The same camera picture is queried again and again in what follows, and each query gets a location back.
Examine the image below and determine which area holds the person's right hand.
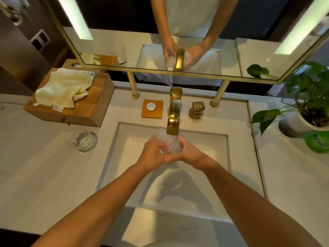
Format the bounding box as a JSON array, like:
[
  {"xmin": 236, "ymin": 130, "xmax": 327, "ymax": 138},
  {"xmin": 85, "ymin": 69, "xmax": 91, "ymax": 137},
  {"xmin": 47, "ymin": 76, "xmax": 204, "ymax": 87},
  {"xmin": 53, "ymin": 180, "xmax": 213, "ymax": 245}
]
[{"xmin": 164, "ymin": 137, "xmax": 214, "ymax": 173}]

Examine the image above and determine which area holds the person's left hand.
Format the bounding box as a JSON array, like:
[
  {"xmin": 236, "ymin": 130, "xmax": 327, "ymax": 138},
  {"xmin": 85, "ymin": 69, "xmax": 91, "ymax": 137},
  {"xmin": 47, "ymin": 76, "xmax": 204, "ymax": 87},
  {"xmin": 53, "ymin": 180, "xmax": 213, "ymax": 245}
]
[{"xmin": 135, "ymin": 135, "xmax": 170, "ymax": 174}]

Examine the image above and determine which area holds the cream folded towel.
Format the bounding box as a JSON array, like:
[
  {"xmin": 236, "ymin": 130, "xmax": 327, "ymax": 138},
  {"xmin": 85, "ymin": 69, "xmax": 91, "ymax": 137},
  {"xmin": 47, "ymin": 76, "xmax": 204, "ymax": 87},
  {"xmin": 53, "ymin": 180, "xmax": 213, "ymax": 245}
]
[{"xmin": 33, "ymin": 68, "xmax": 96, "ymax": 109}]

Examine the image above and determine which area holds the gold mirror support post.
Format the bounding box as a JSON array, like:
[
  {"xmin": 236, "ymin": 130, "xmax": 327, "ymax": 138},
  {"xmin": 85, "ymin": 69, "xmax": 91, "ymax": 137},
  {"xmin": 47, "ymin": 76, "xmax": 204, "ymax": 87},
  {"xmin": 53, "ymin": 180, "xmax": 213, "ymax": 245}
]
[
  {"xmin": 210, "ymin": 80, "xmax": 231, "ymax": 108},
  {"xmin": 127, "ymin": 71, "xmax": 141, "ymax": 99}
]

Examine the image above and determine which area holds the gold sink faucet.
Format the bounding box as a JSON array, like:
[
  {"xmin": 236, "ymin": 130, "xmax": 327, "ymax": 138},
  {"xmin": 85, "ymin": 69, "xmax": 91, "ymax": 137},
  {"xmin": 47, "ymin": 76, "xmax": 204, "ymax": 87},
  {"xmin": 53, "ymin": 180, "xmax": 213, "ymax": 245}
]
[{"xmin": 166, "ymin": 86, "xmax": 183, "ymax": 136}]

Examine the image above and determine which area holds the wooden tissue box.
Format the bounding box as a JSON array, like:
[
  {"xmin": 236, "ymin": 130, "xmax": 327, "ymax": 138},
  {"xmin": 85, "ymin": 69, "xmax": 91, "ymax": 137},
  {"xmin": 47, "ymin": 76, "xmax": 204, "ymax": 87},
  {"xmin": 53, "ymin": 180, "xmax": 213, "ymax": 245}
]
[{"xmin": 23, "ymin": 59, "xmax": 115, "ymax": 128}]

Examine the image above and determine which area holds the green plastic tag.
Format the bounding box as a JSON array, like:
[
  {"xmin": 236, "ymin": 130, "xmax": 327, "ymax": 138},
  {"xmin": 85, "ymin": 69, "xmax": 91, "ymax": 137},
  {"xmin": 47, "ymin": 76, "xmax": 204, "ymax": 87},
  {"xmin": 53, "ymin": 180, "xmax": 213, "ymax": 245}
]
[{"xmin": 304, "ymin": 131, "xmax": 329, "ymax": 154}]

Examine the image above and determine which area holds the gold faucet handle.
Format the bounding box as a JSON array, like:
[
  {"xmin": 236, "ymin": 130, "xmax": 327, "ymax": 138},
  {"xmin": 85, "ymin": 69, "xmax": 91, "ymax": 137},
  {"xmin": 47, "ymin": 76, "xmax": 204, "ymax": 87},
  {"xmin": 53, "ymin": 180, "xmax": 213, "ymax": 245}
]
[{"xmin": 189, "ymin": 100, "xmax": 205, "ymax": 119}]

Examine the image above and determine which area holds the green leafy plant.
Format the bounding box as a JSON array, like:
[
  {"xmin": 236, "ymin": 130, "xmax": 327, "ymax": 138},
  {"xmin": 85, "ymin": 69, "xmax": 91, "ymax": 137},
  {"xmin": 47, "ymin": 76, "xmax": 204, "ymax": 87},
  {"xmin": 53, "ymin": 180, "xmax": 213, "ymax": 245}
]
[{"xmin": 251, "ymin": 61, "xmax": 329, "ymax": 137}]

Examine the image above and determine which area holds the metal wall fixture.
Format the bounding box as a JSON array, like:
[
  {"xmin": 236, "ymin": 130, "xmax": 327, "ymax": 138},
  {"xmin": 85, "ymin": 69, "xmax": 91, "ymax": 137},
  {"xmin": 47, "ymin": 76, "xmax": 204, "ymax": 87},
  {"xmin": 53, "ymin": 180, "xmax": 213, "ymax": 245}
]
[{"xmin": 0, "ymin": 0, "xmax": 30, "ymax": 26}]

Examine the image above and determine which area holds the white plant pot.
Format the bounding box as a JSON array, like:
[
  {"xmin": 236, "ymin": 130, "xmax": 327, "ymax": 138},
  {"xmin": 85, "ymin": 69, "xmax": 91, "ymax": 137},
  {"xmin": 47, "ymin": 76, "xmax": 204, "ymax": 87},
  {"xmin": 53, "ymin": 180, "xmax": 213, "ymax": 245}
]
[{"xmin": 278, "ymin": 110, "xmax": 329, "ymax": 139}]

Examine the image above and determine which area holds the person's left forearm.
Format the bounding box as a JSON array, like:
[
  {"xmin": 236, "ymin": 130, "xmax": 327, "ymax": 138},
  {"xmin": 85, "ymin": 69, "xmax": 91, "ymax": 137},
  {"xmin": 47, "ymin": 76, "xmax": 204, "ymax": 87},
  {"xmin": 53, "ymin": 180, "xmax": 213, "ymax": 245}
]
[{"xmin": 32, "ymin": 162, "xmax": 155, "ymax": 247}]

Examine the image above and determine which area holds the square wooden coaster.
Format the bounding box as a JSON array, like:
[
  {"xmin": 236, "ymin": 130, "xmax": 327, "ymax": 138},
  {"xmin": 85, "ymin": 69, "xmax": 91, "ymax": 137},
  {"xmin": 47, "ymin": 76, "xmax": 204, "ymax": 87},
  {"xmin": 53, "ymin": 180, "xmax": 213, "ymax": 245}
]
[{"xmin": 141, "ymin": 99, "xmax": 164, "ymax": 119}]

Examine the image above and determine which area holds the wall power outlet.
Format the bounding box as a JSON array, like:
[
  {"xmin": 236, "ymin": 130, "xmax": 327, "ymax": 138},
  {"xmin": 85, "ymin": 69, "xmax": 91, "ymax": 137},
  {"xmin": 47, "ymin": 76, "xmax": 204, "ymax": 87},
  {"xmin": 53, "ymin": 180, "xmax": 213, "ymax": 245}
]
[{"xmin": 30, "ymin": 29, "xmax": 51, "ymax": 52}]

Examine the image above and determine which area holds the white rectangular sink basin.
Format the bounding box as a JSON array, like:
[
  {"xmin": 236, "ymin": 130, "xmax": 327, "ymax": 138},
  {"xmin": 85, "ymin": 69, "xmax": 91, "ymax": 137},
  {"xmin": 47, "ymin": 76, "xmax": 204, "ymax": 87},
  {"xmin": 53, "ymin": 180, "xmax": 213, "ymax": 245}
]
[{"xmin": 96, "ymin": 122, "xmax": 266, "ymax": 223}]

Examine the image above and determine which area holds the person's right forearm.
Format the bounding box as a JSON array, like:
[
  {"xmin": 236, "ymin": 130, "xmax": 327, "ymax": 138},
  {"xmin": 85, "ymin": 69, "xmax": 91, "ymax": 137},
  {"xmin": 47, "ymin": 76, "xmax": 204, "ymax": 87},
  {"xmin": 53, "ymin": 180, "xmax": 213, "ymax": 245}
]
[{"xmin": 200, "ymin": 159, "xmax": 323, "ymax": 247}]

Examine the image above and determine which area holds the gold framed mirror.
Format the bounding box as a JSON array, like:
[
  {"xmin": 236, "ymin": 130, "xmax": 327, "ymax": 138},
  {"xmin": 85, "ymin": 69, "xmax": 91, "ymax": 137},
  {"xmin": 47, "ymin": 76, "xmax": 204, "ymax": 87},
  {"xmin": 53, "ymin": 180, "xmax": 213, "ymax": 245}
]
[{"xmin": 42, "ymin": 0, "xmax": 329, "ymax": 84}]

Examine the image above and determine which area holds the clear drinking glass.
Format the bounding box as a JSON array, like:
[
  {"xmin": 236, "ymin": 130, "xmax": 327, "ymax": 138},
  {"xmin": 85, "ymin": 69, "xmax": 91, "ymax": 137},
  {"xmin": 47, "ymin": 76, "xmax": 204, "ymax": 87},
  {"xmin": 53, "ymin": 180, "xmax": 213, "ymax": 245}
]
[
  {"xmin": 154, "ymin": 128, "xmax": 183, "ymax": 155},
  {"xmin": 65, "ymin": 126, "xmax": 99, "ymax": 154}
]

